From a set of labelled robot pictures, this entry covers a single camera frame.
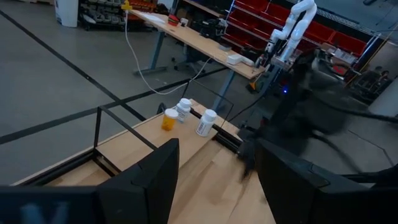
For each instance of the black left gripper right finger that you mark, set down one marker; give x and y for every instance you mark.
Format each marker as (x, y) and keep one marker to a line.
(289, 186)

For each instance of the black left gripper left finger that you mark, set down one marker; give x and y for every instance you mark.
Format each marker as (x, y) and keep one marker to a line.
(146, 193)

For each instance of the white bottle dark green label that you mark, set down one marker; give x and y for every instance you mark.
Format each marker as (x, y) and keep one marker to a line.
(205, 124)

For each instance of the orange pill vial white cap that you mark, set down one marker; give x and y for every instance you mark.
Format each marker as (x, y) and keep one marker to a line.
(168, 123)

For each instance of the white medicine bottle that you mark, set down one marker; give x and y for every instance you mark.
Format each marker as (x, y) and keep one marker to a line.
(184, 110)

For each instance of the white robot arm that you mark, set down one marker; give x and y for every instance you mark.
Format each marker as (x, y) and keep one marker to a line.
(298, 28)

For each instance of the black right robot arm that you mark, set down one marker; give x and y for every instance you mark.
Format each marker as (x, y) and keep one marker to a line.
(298, 118)

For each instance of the white benchtop device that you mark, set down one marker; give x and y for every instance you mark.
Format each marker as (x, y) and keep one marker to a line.
(234, 59)

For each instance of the long wooden workbench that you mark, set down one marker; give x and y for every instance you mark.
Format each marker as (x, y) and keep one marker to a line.
(199, 40)

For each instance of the black benchtop device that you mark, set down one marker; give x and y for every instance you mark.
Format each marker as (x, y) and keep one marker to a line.
(213, 29)

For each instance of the red bin rack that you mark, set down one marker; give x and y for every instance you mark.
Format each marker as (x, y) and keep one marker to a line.
(255, 21)

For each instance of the white pillar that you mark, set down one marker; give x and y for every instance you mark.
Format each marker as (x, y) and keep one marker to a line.
(387, 99)

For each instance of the person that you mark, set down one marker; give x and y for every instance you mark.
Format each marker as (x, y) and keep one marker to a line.
(373, 76)
(386, 77)

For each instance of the red round item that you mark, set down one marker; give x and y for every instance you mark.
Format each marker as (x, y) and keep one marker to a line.
(173, 20)

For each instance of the orange bin rack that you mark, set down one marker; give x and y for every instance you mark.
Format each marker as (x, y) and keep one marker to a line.
(143, 3)

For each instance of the grey bin shelving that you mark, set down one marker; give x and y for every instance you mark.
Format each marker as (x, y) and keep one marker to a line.
(102, 17)

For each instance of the yellow power plug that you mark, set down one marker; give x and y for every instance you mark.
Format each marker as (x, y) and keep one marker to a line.
(126, 6)

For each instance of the white waste container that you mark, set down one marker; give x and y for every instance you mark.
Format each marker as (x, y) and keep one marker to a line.
(66, 12)

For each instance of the black aluminium table frame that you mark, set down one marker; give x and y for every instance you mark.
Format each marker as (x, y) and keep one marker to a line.
(228, 141)

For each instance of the wooden shelf black metal frame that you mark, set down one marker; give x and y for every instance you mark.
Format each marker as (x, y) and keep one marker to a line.
(140, 146)

